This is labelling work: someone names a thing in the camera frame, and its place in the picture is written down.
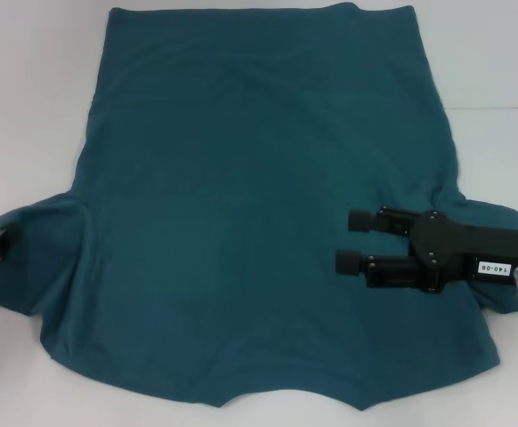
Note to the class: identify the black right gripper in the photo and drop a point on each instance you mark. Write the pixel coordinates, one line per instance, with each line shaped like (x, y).
(463, 253)

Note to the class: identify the teal blue t-shirt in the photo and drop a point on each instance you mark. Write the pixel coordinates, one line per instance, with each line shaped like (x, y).
(250, 200)

